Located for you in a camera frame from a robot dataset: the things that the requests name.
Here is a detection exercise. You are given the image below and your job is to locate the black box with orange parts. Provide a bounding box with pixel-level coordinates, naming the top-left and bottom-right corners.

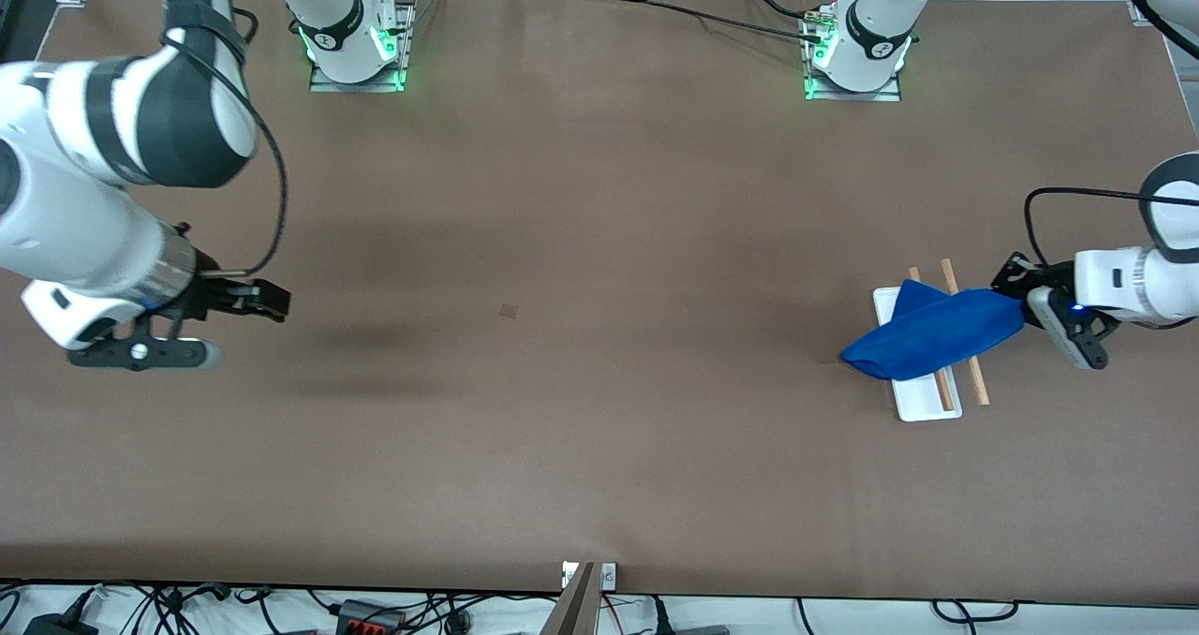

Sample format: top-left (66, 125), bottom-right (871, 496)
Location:
top-left (334, 599), bottom-right (407, 635)

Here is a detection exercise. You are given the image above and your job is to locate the black power adapter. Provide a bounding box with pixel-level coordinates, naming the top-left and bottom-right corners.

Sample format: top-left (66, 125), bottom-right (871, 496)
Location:
top-left (22, 613), bottom-right (97, 635)

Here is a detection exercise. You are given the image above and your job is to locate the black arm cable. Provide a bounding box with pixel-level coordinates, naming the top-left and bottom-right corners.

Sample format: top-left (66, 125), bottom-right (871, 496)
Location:
top-left (1024, 0), bottom-right (1199, 263)
top-left (164, 7), bottom-right (289, 278)

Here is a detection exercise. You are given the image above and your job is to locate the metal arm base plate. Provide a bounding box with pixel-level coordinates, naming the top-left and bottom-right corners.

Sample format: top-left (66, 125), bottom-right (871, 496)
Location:
top-left (803, 3), bottom-right (904, 103)
top-left (309, 0), bottom-right (418, 94)

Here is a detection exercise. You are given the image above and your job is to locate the black table cable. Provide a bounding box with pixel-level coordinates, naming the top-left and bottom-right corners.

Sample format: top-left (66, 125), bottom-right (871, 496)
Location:
top-left (599, 0), bottom-right (827, 46)
top-left (740, 0), bottom-right (825, 22)

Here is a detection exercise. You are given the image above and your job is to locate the grey camera mount pole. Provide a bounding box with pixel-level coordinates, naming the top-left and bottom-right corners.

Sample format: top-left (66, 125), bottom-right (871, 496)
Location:
top-left (541, 562), bottom-right (601, 635)

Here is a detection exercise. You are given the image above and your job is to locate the silver table edge bracket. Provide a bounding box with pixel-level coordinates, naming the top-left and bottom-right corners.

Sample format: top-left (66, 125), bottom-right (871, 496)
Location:
top-left (562, 562), bottom-right (618, 590)

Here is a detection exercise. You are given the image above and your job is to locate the blue towel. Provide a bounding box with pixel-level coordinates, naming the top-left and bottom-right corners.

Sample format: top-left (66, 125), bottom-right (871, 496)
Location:
top-left (840, 280), bottom-right (1029, 381)

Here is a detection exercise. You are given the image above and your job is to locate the black looped floor cable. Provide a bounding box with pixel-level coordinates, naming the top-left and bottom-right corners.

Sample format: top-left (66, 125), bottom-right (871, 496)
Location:
top-left (930, 598), bottom-right (1020, 623)

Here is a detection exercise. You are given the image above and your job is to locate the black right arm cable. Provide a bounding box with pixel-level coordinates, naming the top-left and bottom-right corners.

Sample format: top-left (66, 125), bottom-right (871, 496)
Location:
top-left (164, 7), bottom-right (289, 278)

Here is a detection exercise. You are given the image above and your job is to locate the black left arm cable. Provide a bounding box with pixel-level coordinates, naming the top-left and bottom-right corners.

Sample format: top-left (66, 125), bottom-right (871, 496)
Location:
top-left (1024, 0), bottom-right (1199, 263)

